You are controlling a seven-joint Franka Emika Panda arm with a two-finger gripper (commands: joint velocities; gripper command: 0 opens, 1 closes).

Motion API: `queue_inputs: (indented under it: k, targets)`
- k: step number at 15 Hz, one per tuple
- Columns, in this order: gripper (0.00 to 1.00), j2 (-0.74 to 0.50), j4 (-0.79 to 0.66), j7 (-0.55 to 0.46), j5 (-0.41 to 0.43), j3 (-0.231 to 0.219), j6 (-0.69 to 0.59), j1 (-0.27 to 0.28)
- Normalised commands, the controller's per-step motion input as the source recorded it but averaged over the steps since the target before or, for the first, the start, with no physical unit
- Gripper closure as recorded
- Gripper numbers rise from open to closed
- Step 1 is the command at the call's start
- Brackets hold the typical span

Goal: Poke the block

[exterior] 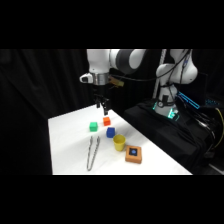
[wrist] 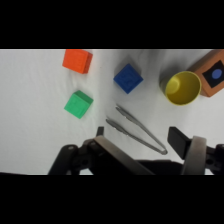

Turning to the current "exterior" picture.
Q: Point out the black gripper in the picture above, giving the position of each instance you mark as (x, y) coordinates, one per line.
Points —
(100, 92)

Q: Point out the brown block with blue circle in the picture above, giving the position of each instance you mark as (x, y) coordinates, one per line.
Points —
(133, 154)

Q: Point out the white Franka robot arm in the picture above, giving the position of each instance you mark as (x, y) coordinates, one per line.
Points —
(124, 60)

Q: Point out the orange cube block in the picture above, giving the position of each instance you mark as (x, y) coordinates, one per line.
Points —
(106, 121)

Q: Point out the green cube block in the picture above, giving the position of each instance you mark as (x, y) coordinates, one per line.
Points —
(93, 126)

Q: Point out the blue cube block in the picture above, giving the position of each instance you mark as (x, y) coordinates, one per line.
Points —
(110, 132)

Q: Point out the yellow plastic cup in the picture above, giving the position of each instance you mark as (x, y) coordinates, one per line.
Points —
(119, 143)

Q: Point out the metal tongs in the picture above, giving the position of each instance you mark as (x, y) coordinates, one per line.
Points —
(90, 155)

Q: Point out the black curtain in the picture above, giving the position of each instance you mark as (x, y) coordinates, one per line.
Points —
(36, 100)

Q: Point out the black cloth-covered robot stand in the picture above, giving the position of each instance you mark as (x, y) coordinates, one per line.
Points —
(173, 136)

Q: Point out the blue-lit device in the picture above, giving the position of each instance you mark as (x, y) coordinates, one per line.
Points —
(188, 100)

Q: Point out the wrist camera with tan mount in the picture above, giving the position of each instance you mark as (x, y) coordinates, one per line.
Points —
(116, 82)

